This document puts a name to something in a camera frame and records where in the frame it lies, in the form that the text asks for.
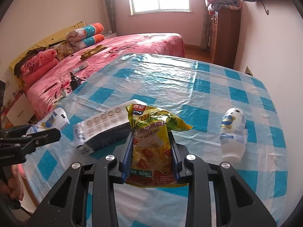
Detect folded blanket on cabinet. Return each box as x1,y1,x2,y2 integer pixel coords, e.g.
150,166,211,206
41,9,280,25
205,0,242,11

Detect black power adapter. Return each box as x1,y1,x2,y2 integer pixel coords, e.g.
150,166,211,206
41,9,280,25
70,73,81,91

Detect brown wooden cabinet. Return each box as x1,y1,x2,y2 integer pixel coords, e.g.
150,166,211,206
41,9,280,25
209,8,241,69

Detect olive crumpled cloth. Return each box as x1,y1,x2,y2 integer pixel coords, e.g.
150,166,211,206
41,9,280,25
80,45,107,61

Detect white yogurt bottle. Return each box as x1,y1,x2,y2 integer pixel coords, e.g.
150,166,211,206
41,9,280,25
26,108,70,135
219,108,248,165

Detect grey curtain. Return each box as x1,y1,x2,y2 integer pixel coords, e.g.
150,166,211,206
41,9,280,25
104,0,116,33

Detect rolled colourful quilt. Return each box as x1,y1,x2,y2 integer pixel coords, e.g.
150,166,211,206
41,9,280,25
66,23,105,52

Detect pink bed cover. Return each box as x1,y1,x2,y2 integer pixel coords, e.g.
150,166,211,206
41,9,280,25
22,33,185,118

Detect yellow oatmeal snack packet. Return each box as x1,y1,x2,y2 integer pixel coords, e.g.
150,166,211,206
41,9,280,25
126,103,193,187

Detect pink folded pillows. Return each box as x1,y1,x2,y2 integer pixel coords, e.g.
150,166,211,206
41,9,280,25
14,47,59,92

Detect blue checkered tablecloth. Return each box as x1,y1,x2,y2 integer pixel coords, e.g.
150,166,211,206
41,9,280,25
23,54,288,221

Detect white usb charger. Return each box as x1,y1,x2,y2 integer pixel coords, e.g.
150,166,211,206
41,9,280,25
61,88,67,98

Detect white blue milk carton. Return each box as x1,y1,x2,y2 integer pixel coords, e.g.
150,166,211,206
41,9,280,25
73,99,146,156

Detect person left hand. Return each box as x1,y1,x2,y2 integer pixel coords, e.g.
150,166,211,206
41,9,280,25
1,165,24,201

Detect small silver wrapper on bed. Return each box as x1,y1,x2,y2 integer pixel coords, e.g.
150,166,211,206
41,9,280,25
71,61,88,74

